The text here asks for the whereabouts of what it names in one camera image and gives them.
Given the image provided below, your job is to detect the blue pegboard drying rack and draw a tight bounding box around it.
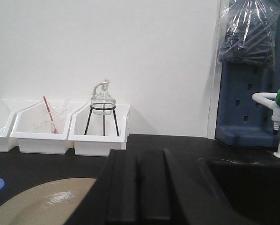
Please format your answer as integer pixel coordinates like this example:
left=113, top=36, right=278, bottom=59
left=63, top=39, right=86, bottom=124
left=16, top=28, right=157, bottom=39
left=215, top=16, right=280, bottom=147

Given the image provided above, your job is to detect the left white storage bin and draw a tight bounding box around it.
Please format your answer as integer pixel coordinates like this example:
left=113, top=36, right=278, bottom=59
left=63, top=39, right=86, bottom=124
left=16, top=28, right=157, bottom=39
left=0, top=98, right=39, bottom=152

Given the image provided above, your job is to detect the clear glass beaker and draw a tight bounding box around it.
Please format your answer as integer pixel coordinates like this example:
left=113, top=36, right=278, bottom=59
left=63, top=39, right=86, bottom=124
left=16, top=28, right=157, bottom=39
left=32, top=101, right=70, bottom=134

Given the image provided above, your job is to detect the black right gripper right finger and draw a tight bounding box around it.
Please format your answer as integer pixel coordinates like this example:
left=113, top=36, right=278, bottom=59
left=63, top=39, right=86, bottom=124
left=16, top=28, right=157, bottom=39
left=140, top=149, right=253, bottom=225

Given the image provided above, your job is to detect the white storage bin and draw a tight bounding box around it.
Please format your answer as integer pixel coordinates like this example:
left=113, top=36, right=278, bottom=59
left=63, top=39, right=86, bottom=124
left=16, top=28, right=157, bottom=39
left=68, top=103, right=130, bottom=156
left=11, top=101, right=83, bottom=155
left=0, top=98, right=39, bottom=152

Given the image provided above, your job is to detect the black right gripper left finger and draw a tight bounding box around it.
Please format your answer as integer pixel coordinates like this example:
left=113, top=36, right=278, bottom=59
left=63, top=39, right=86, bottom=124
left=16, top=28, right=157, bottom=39
left=69, top=150, right=137, bottom=225

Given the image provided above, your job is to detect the red white striped stirrer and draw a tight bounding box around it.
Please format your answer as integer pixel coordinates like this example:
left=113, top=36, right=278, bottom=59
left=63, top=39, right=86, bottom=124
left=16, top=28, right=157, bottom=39
left=43, top=96, right=59, bottom=134

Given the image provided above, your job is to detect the middle white storage bin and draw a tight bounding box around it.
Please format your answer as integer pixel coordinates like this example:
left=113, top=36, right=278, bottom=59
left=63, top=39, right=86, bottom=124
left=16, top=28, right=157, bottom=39
left=11, top=101, right=83, bottom=155

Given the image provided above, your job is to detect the beige plate with black rim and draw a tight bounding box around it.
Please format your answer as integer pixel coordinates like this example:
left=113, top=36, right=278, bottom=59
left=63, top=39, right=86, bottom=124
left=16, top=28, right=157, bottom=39
left=0, top=178, right=96, bottom=225

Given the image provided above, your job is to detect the black lab sink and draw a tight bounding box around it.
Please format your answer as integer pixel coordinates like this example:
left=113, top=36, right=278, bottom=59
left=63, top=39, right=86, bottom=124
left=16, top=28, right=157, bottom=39
left=197, top=155, right=280, bottom=225

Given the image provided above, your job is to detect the clear plastic bag of pegs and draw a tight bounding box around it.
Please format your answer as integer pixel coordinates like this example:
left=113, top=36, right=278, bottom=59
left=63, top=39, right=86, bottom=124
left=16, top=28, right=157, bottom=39
left=218, top=0, right=280, bottom=68

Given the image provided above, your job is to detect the black wire tripod stand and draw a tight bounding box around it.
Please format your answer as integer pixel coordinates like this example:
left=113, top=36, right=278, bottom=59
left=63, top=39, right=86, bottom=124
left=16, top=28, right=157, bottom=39
left=84, top=105, right=119, bottom=137

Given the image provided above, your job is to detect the right white storage bin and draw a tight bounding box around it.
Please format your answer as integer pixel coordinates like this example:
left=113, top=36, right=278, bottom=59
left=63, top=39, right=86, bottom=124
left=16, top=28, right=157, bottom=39
left=68, top=103, right=130, bottom=156

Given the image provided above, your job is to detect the glass alcohol lamp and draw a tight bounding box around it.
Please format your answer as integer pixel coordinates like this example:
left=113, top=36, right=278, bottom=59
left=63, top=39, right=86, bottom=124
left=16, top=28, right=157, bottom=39
left=90, top=79, right=116, bottom=116

